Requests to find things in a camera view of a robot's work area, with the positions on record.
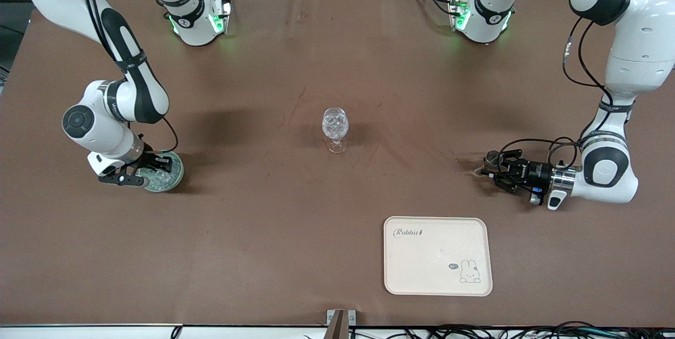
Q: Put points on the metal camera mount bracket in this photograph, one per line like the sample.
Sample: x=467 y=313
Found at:
x=340 y=320

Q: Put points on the brown table cover mat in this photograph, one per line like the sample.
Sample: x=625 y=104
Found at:
x=316 y=233

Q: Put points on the metal jigger measuring cup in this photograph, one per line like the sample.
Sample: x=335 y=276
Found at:
x=493 y=157

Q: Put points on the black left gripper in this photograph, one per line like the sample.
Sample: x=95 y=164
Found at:
x=533 y=171

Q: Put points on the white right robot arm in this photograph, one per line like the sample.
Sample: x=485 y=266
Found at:
x=134 y=91

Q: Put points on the clear crystal wine glass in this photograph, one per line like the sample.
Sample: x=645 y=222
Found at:
x=335 y=128

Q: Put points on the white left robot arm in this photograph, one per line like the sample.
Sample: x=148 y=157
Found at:
x=638 y=38

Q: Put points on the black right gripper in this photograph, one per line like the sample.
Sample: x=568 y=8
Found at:
x=150 y=160

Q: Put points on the cream rabbit print tray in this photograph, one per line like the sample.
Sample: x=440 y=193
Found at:
x=432 y=260

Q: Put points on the clear ice cubes pile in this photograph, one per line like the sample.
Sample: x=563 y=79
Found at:
x=164 y=176

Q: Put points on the arm base box green light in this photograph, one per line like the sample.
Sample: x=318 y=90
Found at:
x=221 y=15
x=459 y=12

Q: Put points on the pale green ceramic bowl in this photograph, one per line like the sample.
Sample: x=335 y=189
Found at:
x=176 y=178

